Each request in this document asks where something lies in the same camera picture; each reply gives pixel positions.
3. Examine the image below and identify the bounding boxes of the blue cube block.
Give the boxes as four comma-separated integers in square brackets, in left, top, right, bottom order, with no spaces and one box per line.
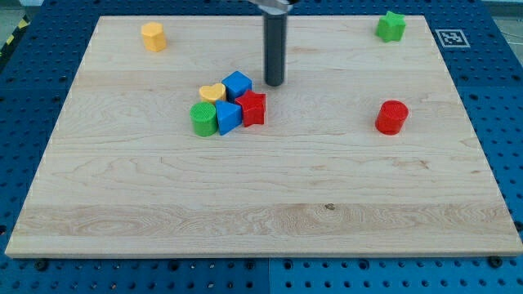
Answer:
[221,71,253,103]

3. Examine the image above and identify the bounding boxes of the red star block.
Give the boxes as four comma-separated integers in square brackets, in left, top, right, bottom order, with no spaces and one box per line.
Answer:
[235,90,266,127]

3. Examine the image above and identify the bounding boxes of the blue triangle block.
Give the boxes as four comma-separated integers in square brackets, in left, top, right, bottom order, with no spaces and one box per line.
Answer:
[215,100,242,136]

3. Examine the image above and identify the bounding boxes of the green cylinder block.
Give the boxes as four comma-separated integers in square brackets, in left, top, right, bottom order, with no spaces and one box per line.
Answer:
[190,102,217,136]

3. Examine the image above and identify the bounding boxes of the yellow heart block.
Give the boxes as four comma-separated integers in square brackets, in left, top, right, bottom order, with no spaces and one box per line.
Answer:
[199,83,226,105]

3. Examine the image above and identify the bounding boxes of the wooden board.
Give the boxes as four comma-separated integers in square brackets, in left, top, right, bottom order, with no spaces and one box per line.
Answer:
[6,16,522,259]

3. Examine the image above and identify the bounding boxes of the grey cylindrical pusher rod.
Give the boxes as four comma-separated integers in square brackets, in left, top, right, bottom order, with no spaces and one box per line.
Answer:
[263,12,287,87]

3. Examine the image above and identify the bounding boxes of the red cylinder block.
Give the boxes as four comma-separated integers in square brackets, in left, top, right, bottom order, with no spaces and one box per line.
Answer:
[375,100,409,136]

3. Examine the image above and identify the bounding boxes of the yellow hexagon block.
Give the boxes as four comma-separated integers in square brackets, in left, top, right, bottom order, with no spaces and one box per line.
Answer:
[141,22,167,52]

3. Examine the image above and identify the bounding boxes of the green star block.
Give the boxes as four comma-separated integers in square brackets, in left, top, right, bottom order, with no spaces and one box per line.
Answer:
[375,11,406,42]

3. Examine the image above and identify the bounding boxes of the white fiducial marker tag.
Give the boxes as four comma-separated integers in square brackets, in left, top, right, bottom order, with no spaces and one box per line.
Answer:
[436,29,470,48]

